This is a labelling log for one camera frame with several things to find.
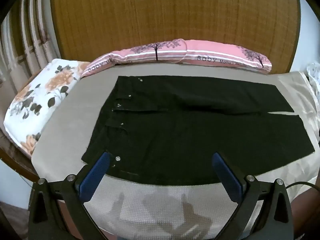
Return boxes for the black pants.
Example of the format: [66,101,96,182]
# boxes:
[82,76,314,186]

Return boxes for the grey bed mat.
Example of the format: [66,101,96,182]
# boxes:
[31,63,320,240]

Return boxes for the white floral pillow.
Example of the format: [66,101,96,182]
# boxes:
[4,59,89,158]

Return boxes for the cream satin bedsheet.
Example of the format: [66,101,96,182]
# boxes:
[277,72,319,142]

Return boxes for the white dotted cloth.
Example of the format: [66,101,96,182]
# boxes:
[306,62,319,91]

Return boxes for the pink Baby-print pillow right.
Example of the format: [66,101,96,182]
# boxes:
[180,40,272,74]

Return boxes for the beige curtain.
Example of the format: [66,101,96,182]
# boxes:
[0,0,61,91]

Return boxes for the pink tree-print pillow left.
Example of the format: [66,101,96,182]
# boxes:
[81,39,187,78]

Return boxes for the wooden headboard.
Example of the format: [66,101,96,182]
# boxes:
[50,0,300,74]

